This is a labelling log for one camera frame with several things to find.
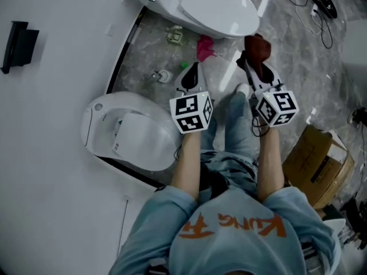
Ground dark red cloth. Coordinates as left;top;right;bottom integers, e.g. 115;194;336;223
244;33;272;78

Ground black equipment pile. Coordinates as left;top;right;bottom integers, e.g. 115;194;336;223
339;192;367;252

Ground pink cloth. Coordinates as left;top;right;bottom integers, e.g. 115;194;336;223
197;34;219;63

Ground light blue printed shirt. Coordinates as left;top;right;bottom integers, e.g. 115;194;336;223
108;184;342;275

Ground white shoe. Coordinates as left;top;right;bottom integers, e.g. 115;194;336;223
236;82;251;97

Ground black wall-mounted holder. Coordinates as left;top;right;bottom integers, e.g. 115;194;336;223
0;21;40;75

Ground green and white floor fitting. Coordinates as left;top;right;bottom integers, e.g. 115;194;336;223
166;25;185;46

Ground white leaflet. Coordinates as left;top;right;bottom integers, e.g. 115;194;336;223
111;118;127;158

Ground small black floor device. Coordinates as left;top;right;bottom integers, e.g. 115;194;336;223
347;107;367;126

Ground white toilet with lid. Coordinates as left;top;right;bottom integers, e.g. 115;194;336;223
128;0;260;40

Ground white cable with charger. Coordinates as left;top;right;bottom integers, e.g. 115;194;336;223
295;5;323;36

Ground white toilet with paper leaflet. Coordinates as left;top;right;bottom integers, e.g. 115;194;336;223
80;91;185;172

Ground black floor cable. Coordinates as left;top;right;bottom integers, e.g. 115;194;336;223
279;0;335;50

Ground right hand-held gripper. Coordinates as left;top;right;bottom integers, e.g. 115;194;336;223
236;50;300;128

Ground person's left forearm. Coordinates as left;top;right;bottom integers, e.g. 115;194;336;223
171;129;202;203

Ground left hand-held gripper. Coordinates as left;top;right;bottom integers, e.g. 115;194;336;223
169;61;215;135

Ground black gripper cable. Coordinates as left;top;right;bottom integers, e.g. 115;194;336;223
250;97;271;138

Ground person's right forearm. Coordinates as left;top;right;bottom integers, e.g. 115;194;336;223
256;126;285;203

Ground brown cardboard box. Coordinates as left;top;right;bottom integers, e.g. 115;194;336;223
282;124;356;209

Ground blue jeans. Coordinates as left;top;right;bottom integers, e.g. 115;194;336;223
198;91;259;189

